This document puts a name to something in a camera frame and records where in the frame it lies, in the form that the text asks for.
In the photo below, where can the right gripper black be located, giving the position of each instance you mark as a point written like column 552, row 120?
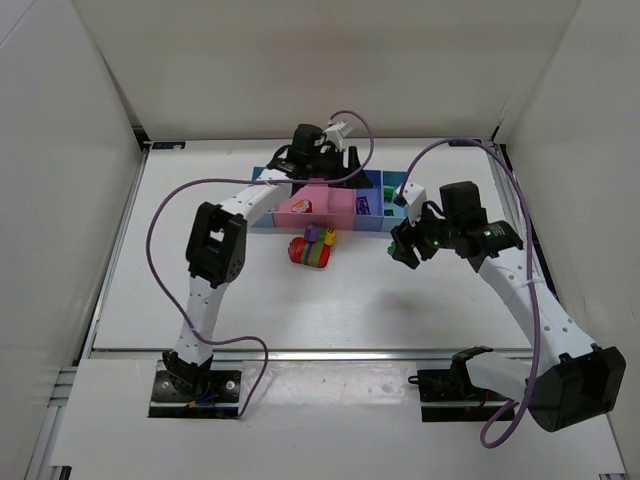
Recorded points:
column 409, row 245

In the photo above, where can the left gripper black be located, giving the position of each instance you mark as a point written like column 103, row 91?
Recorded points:
column 343, row 163

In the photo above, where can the purple green lego block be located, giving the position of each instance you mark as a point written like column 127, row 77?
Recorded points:
column 362, row 206

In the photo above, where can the red flower lego block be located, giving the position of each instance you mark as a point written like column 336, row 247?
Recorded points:
column 302, row 206

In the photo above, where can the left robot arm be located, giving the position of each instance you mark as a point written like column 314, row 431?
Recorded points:
column 216, row 248

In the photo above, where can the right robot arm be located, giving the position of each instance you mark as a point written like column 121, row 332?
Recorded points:
column 570, row 378

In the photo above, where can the small pink bin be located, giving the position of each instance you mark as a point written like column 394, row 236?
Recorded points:
column 341, row 208

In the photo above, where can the right light blue bin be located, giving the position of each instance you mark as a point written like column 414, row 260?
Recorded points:
column 394, row 179

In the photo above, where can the light blue bin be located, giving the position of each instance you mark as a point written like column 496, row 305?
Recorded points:
column 262, row 220
column 394, row 179

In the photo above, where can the dark blue bin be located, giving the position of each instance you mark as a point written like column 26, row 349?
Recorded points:
column 369, row 203

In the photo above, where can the yellow striped lego block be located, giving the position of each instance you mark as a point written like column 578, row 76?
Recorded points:
column 331, row 237

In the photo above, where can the small purple lego block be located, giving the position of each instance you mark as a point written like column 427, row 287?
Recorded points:
column 312, row 233

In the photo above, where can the red striped lego block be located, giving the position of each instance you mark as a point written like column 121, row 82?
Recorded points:
column 311, row 254

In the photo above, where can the left light blue bin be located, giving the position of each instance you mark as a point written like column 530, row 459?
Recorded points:
column 262, row 220

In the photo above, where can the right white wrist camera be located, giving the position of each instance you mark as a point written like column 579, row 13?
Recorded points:
column 411, row 196

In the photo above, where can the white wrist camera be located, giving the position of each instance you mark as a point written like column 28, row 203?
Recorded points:
column 335, row 133
column 411, row 196

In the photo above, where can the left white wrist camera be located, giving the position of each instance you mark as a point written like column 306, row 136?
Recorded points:
column 335, row 133

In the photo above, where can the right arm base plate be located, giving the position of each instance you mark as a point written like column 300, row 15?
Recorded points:
column 442, row 402

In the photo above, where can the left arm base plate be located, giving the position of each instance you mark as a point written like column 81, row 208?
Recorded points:
column 218, row 397

